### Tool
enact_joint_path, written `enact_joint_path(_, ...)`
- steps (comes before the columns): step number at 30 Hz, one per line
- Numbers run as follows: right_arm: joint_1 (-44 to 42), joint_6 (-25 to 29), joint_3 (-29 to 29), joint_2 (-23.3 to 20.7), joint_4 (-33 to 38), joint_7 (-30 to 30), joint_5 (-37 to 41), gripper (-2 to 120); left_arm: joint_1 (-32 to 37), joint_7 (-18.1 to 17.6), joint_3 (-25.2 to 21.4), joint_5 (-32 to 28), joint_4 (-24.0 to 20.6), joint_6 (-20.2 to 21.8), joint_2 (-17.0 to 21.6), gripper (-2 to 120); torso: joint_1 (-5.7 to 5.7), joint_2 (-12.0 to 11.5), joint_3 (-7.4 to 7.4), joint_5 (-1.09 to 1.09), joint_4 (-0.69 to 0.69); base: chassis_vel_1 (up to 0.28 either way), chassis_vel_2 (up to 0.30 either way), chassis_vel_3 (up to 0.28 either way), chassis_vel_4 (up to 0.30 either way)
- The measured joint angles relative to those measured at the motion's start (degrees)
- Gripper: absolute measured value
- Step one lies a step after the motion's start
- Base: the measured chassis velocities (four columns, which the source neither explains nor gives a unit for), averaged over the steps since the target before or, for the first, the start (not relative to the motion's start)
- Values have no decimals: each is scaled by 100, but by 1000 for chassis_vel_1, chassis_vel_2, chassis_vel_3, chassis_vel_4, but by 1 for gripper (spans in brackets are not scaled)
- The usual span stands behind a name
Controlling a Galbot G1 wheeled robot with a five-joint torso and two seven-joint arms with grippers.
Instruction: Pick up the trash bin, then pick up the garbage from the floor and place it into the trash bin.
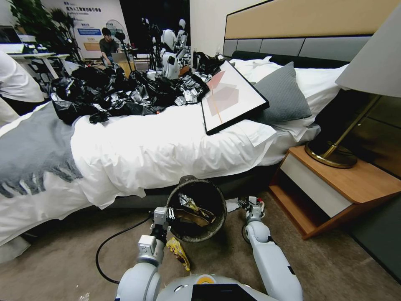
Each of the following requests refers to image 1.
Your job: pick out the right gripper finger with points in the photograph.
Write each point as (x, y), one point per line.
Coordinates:
(242, 202)

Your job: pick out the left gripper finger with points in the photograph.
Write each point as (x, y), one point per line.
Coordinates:
(171, 214)
(151, 216)

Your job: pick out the dark grey round trash bin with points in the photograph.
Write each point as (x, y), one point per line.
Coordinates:
(221, 213)

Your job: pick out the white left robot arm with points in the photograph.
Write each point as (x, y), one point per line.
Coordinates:
(141, 282)

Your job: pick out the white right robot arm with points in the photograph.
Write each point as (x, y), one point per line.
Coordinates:
(269, 260)

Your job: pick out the pile of black garbage bags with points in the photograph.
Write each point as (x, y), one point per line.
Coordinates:
(94, 91)

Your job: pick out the black garbage bag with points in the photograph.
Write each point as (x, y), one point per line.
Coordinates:
(203, 64)

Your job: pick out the crumpled white paper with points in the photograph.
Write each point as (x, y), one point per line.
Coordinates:
(231, 205)

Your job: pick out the red and white wrapper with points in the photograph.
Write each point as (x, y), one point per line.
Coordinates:
(262, 207)

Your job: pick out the dark bed base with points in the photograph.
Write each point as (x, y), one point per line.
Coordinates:
(244, 185)

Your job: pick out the crumpled silver foil wrapper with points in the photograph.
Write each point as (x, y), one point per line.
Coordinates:
(185, 200)

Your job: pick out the brown and yellow snack wrapper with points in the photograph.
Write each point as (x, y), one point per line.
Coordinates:
(194, 217)

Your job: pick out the white robot front shell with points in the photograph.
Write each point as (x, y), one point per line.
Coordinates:
(175, 290)

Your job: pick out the white bed duvet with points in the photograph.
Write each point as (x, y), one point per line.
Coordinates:
(156, 147)

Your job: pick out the wooden nightstand with white drawer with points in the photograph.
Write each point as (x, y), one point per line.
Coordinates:
(344, 188)

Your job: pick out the black framed geometric picture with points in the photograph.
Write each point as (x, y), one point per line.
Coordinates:
(228, 100)

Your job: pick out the grey quilted pillow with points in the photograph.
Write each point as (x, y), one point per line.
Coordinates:
(282, 97)

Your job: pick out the pile of silver foil wrappers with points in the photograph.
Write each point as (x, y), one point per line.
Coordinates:
(189, 91)

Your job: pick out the white pillow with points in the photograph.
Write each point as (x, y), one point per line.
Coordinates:
(316, 81)

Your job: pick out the grey fringed throw blanket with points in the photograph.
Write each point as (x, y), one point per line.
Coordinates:
(31, 141)

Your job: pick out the dark padded bed backrest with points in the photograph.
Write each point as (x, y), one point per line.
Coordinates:
(297, 60)

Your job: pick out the white humanoid robot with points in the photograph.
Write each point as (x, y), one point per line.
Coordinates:
(169, 59)
(182, 26)

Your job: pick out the seated person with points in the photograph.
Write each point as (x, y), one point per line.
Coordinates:
(108, 45)

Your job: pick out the tan and grey headboard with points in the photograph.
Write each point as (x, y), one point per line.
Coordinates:
(297, 22)

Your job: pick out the brass lamp with white shade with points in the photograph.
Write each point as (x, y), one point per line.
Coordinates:
(376, 56)

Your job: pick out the standing person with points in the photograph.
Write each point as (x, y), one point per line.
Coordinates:
(15, 81)

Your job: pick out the white desk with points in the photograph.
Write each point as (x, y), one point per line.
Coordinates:
(34, 55)

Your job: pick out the white poster board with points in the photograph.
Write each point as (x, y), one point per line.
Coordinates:
(91, 18)

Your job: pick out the green potted plant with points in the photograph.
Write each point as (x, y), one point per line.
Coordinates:
(62, 22)

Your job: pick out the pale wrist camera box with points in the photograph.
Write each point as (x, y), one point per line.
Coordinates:
(159, 215)

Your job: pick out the black camera tripod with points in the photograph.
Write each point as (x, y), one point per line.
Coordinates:
(125, 53)

